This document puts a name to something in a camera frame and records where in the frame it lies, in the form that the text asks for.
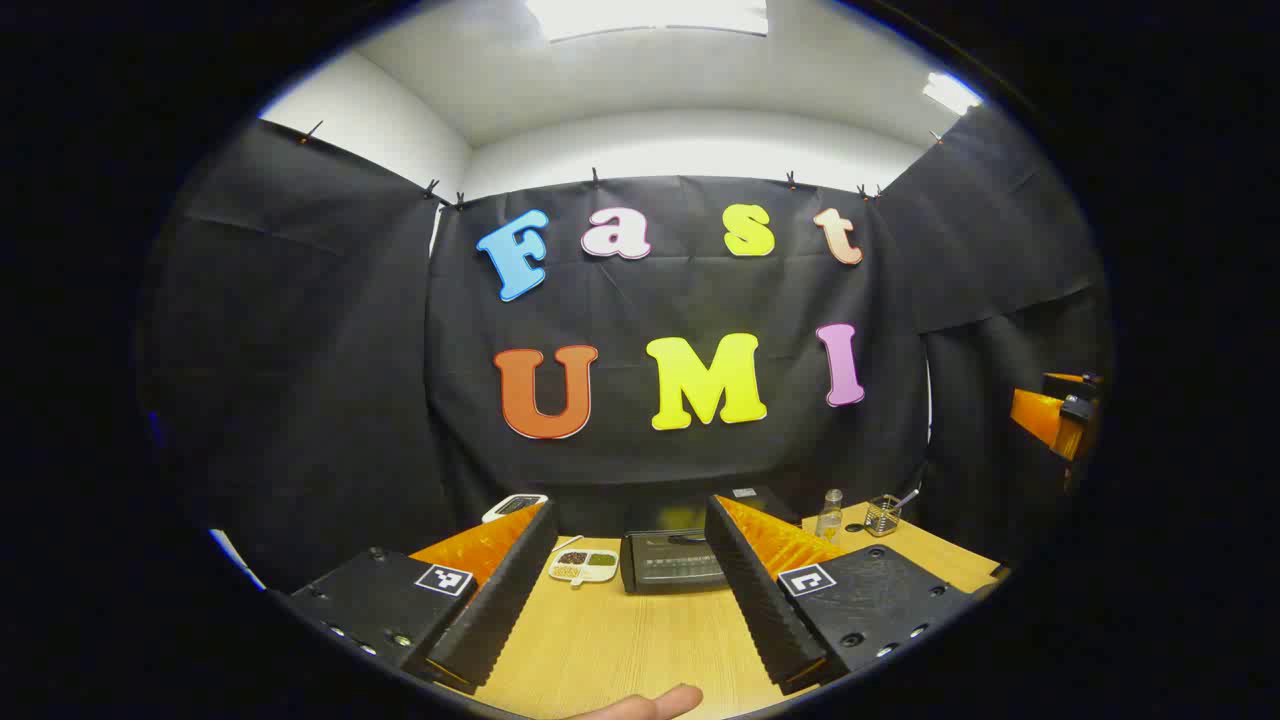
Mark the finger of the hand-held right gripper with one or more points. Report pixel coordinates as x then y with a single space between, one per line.
1072 379
1040 418

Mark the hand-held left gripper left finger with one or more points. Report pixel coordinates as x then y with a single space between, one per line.
500 610

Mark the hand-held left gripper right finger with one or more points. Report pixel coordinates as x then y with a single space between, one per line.
760 610

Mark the black electric oven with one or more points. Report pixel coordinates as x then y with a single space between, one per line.
665 565

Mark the white divided dish of grains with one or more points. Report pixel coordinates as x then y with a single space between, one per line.
585 566

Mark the white toaster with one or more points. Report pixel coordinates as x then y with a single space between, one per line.
515 505

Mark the clear glass bottle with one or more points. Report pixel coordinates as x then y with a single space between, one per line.
829 518

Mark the clear glass cup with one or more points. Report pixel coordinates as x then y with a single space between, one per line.
882 518

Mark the metal spoon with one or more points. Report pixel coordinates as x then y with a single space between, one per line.
906 498

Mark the black backdrop cloth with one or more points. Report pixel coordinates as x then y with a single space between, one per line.
300 380

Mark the ceiling light panel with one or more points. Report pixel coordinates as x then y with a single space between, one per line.
650 15
950 93

